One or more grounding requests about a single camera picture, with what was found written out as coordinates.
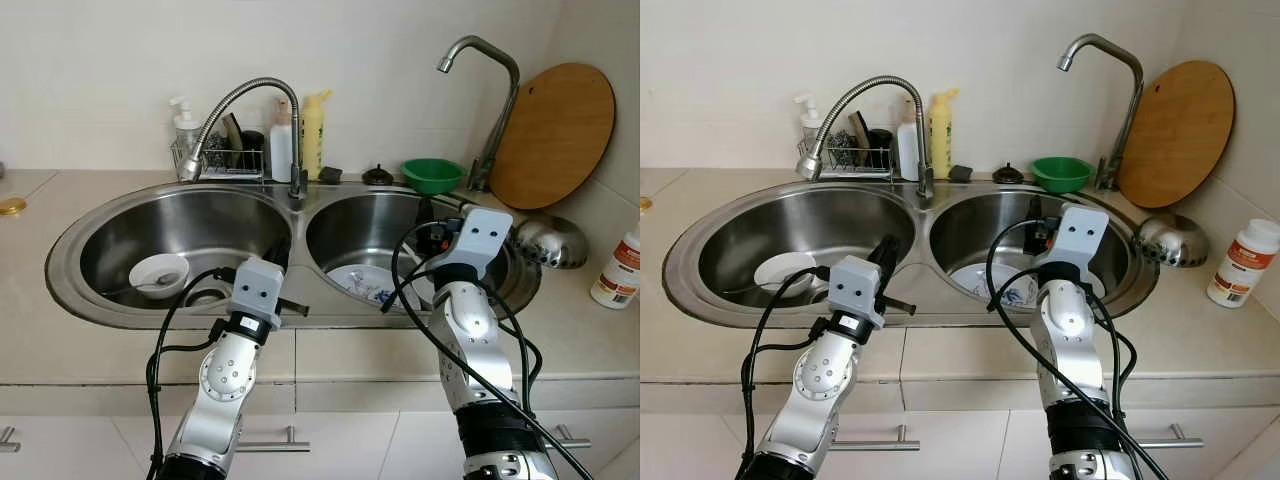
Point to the white bottle with orange label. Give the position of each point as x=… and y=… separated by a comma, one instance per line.
x=618, y=270
x=1240, y=265

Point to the stainless steel double sink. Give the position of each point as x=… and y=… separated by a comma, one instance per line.
x=200, y=225
x=830, y=225

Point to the clear soap pump dispenser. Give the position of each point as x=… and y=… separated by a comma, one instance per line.
x=810, y=125
x=185, y=128

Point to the small white bowl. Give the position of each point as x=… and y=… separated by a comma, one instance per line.
x=780, y=266
x=160, y=268

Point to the white detergent bottle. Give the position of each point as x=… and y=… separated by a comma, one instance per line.
x=908, y=148
x=281, y=150

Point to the tall steel swivel faucet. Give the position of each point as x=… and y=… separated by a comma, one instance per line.
x=511, y=80
x=1135, y=75

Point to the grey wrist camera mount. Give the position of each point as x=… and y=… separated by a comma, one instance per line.
x=1082, y=236
x=485, y=238
x=255, y=290
x=855, y=292

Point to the white floral plate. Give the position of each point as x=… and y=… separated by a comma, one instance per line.
x=990, y=285
x=365, y=285

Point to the green plastic bowl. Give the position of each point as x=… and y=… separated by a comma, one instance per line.
x=1061, y=175
x=432, y=177

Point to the white base cabinet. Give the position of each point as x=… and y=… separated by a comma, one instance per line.
x=350, y=445
x=970, y=445

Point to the black cup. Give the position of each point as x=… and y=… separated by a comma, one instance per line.
x=881, y=143
x=253, y=145

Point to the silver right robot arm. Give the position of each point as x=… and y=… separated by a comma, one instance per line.
x=470, y=325
x=1065, y=325

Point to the round wooden cutting board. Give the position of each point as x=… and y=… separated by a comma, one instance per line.
x=1178, y=132
x=555, y=135

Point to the yellow squeeze bottle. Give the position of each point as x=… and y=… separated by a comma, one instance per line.
x=941, y=138
x=313, y=140

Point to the shiny steel bowl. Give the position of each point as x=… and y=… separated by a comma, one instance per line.
x=1172, y=240
x=552, y=242

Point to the black sink plug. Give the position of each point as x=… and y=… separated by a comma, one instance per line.
x=378, y=177
x=1008, y=175

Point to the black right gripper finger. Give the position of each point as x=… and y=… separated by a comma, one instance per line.
x=1034, y=208
x=426, y=210

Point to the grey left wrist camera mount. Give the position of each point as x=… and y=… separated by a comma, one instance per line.
x=855, y=292
x=255, y=290

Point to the small black block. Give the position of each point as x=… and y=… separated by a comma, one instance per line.
x=330, y=175
x=960, y=174

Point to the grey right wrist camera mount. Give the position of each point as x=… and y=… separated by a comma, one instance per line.
x=1082, y=236
x=485, y=238

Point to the dark dish brush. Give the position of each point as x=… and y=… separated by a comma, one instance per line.
x=234, y=135
x=860, y=133

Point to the steel wool scrubber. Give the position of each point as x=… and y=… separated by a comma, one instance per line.
x=215, y=150
x=843, y=150

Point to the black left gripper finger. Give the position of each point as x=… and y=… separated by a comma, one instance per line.
x=886, y=258
x=281, y=252

